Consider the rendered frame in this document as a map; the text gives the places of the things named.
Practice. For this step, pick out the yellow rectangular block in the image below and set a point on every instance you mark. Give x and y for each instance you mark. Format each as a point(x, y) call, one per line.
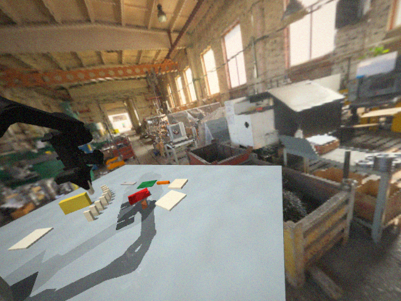
point(75, 203)

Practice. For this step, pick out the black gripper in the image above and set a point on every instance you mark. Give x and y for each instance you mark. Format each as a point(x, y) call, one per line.
point(73, 172)

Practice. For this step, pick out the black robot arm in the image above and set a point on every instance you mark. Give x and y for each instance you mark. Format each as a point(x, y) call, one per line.
point(73, 134)

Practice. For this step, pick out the red rectangular block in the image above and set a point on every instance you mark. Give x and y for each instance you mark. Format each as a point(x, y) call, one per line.
point(138, 196)

